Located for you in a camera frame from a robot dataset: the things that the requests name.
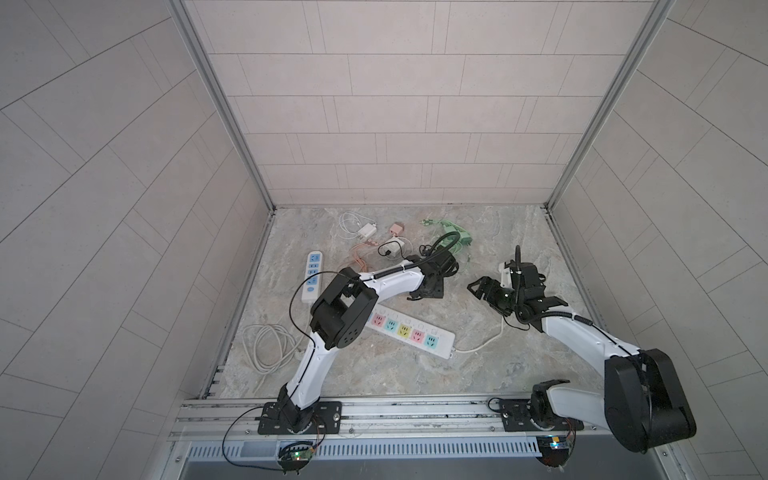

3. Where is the white blue socket power strip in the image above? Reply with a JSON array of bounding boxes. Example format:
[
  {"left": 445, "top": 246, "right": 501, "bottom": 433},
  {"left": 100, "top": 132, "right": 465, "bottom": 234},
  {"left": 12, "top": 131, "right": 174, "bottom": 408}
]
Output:
[{"left": 300, "top": 250, "right": 323, "bottom": 305}]

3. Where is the green charger adapter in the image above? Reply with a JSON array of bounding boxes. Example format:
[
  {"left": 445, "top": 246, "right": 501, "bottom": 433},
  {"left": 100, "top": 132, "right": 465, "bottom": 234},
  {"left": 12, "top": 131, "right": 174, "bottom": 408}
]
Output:
[{"left": 440, "top": 220, "right": 472, "bottom": 246}]

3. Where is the white charger adapter far left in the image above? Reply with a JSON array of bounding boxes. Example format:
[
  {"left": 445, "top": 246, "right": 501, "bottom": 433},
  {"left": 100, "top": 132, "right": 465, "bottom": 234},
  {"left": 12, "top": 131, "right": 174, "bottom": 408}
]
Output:
[{"left": 357, "top": 223, "right": 377, "bottom": 241}]

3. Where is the green circuit board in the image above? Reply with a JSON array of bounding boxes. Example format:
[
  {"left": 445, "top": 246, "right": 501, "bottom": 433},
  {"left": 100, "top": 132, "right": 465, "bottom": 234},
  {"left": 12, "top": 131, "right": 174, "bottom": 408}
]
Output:
[
  {"left": 277, "top": 441, "right": 316, "bottom": 474},
  {"left": 536, "top": 436, "right": 572, "bottom": 468}
]

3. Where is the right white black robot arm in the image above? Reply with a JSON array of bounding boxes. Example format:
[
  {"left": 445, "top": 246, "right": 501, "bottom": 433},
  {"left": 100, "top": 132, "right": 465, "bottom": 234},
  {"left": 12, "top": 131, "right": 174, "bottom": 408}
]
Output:
[{"left": 467, "top": 256, "right": 697, "bottom": 452}]

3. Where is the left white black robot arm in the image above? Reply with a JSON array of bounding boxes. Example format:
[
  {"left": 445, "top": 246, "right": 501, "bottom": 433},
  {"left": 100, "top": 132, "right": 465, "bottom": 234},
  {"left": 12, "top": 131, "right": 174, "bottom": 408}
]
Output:
[{"left": 259, "top": 232, "right": 461, "bottom": 434}]

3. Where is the white power strip cord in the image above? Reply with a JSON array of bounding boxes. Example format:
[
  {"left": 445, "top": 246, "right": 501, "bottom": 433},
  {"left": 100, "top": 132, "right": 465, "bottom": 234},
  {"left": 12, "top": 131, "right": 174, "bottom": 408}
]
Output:
[{"left": 452, "top": 314, "right": 508, "bottom": 355}]

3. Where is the left green circuit board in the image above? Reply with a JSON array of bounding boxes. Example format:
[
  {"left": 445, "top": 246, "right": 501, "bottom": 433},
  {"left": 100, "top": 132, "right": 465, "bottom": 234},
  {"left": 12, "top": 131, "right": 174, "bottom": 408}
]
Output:
[{"left": 277, "top": 441, "right": 316, "bottom": 474}]

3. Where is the white charger with black cable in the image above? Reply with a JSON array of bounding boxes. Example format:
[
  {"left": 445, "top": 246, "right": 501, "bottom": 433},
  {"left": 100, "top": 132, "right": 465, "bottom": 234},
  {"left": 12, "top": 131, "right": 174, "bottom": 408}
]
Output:
[{"left": 377, "top": 236, "right": 431, "bottom": 259}]

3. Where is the pink charging cable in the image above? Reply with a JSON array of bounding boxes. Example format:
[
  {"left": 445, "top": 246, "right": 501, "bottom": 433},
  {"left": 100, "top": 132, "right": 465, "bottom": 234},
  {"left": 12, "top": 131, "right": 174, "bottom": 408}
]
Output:
[{"left": 341, "top": 241, "right": 382, "bottom": 272}]

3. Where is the white charger adapter with cable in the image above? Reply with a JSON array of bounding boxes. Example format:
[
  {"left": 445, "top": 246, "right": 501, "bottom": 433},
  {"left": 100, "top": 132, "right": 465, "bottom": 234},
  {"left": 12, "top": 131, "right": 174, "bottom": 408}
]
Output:
[{"left": 498, "top": 262, "right": 513, "bottom": 289}]

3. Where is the aluminium mounting rail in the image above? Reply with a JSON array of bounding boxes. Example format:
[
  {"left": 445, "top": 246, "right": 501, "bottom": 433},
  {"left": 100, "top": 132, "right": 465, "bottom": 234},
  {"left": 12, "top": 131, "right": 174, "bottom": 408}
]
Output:
[{"left": 169, "top": 392, "right": 611, "bottom": 441}]

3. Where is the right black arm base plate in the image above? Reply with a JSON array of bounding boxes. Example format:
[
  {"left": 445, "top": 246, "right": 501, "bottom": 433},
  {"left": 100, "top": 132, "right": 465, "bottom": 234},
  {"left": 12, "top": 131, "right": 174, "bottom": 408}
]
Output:
[{"left": 490, "top": 399, "right": 584, "bottom": 433}]

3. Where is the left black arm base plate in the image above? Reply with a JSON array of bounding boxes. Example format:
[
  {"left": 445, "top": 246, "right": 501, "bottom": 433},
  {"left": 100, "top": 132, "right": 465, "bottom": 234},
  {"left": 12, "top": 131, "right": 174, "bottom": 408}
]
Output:
[{"left": 257, "top": 401, "right": 342, "bottom": 435}]

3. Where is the white multicolour socket power strip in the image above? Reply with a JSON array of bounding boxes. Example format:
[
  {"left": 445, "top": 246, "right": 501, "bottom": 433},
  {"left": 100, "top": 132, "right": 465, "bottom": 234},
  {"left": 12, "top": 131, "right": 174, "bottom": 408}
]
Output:
[{"left": 366, "top": 304, "right": 455, "bottom": 359}]

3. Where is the green charging cable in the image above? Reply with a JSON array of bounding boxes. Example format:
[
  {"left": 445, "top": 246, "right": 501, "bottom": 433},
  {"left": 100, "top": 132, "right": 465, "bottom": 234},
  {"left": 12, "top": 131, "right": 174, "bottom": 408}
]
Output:
[{"left": 422, "top": 217, "right": 474, "bottom": 265}]

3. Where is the right green circuit board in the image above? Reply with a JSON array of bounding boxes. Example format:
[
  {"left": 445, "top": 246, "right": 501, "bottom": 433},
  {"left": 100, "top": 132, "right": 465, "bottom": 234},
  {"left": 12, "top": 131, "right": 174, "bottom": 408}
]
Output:
[{"left": 536, "top": 436, "right": 572, "bottom": 468}]

